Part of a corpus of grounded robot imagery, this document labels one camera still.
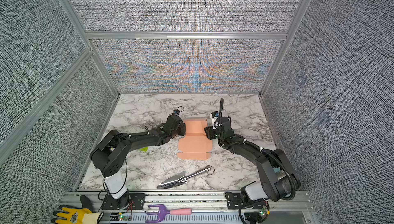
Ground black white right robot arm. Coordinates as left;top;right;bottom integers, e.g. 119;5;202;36
204;98;301;201

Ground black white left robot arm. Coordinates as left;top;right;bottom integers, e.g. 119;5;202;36
90;114;186;199

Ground silver metal garden trowel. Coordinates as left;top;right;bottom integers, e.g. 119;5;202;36
157;165;215;190

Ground purple pink garden fork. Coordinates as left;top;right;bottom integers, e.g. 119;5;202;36
145;204;192;224

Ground yellow black work glove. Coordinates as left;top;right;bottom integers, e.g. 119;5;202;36
51;195;104;224

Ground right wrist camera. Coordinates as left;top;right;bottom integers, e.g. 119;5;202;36
210;111;219;129

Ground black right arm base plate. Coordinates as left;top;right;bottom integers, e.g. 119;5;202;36
224;191;265;210

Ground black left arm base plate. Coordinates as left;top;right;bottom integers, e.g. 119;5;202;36
102;193;146;211

